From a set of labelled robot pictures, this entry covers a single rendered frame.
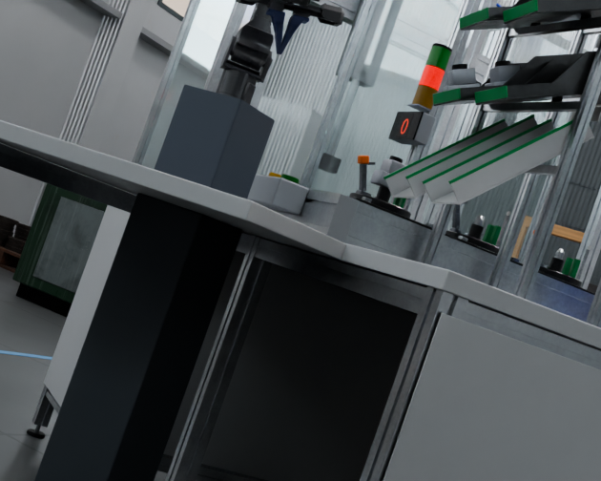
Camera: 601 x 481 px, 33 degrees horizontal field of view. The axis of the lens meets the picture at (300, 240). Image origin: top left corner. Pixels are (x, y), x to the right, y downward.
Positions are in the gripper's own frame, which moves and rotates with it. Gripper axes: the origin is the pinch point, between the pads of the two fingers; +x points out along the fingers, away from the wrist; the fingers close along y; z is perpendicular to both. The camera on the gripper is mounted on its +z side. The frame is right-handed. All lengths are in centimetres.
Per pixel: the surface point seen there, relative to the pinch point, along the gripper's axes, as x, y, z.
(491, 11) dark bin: -13.8, 37.8, -7.0
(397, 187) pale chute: 22.1, 29.8, -15.2
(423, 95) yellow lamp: 1, 41, -59
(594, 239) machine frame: 27, 122, -124
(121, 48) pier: -31, -73, -874
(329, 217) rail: 30.7, 18.2, -16.4
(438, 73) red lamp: -5, 44, -60
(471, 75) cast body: -1.9, 38.2, -11.5
